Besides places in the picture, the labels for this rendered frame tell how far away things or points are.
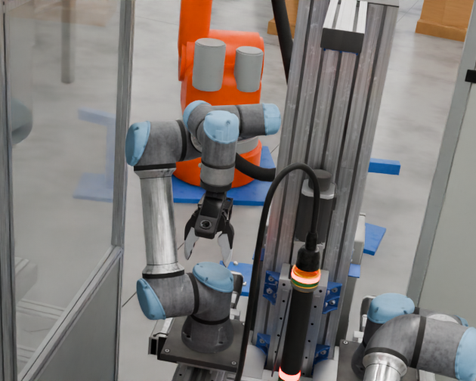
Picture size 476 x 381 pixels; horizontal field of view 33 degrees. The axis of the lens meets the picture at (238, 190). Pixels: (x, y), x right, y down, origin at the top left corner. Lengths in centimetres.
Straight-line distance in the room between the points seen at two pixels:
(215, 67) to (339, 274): 298
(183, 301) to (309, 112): 61
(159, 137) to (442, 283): 157
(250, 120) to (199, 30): 361
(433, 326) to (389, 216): 376
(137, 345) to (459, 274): 162
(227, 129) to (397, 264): 338
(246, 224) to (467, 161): 233
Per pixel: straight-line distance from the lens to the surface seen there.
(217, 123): 169
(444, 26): 1048
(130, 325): 415
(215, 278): 220
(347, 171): 219
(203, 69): 514
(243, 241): 494
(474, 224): 320
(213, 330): 228
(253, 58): 518
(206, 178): 175
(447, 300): 336
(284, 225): 228
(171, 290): 217
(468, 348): 180
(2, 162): 181
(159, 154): 214
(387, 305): 222
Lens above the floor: 245
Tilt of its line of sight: 26 degrees down
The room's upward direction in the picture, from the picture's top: 7 degrees clockwise
